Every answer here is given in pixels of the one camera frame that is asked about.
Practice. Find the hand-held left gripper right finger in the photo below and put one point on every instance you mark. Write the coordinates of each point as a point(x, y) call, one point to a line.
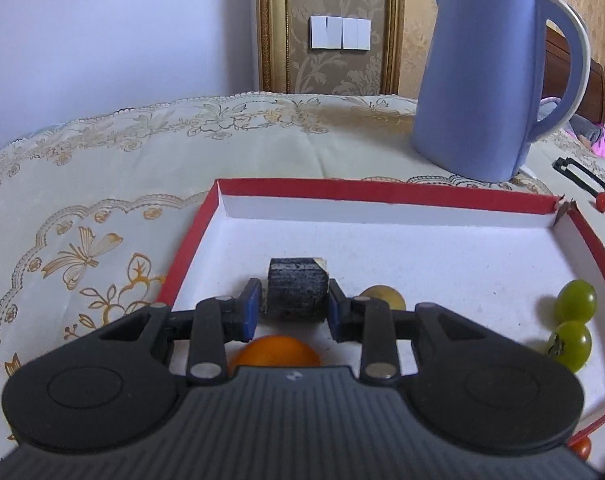
point(335, 311)

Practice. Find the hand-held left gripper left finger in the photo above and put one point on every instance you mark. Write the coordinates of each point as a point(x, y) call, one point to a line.
point(252, 310)

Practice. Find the dark sugarcane piece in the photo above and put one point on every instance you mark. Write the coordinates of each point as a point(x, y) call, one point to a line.
point(296, 290)

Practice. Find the orange tangerine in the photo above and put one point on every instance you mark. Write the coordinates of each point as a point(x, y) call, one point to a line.
point(277, 352)

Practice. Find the brown longan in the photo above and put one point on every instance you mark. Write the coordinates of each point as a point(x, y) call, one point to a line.
point(385, 296)

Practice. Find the red cardboard box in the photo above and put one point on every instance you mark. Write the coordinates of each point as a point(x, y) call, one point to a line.
point(432, 245)

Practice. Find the green tomato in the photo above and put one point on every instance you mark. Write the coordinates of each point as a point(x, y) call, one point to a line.
point(577, 301)
point(572, 347)

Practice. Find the blue electric kettle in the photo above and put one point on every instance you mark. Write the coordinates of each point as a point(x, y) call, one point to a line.
point(472, 75)

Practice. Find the wooden bed headboard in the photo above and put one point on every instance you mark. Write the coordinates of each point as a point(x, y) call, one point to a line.
point(595, 90)

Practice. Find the white wall light switch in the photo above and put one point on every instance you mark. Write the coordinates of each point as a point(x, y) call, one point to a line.
point(326, 33)
point(357, 34)

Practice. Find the black square plastic frame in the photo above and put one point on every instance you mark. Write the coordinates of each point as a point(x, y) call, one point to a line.
point(580, 172)

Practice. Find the gold ornate wall frame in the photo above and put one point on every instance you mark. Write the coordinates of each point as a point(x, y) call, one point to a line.
point(272, 25)

